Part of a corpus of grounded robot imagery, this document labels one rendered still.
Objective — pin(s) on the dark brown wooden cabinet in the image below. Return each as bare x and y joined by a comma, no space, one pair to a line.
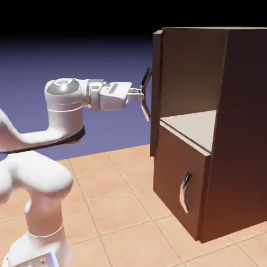
239,125

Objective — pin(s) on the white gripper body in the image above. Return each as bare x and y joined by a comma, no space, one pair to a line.
113,101

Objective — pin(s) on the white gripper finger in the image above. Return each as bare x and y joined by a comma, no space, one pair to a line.
134,97
134,90

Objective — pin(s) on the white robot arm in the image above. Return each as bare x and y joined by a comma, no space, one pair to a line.
62,100

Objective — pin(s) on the short dark brown cabinet door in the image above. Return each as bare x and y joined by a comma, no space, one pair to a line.
173,158

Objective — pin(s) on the tall dark brown cabinet door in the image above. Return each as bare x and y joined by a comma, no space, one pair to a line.
156,93

